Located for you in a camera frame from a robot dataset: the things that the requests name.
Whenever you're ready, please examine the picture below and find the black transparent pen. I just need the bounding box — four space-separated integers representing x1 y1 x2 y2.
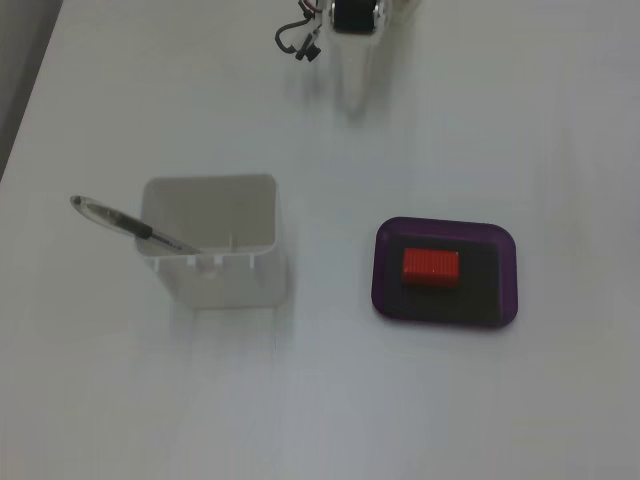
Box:
69 194 204 256

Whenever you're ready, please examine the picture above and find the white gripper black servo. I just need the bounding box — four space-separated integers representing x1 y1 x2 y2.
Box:
325 0 389 117

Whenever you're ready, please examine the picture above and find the purple tray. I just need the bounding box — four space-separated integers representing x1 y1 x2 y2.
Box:
370 216 520 331

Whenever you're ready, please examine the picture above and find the black cable with connector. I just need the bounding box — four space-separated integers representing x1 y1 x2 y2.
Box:
274 14 322 64

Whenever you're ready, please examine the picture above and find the red cube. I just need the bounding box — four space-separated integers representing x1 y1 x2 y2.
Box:
401 247 461 289

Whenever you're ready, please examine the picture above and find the white pen holder box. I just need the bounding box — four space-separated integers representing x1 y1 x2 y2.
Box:
137 173 291 310

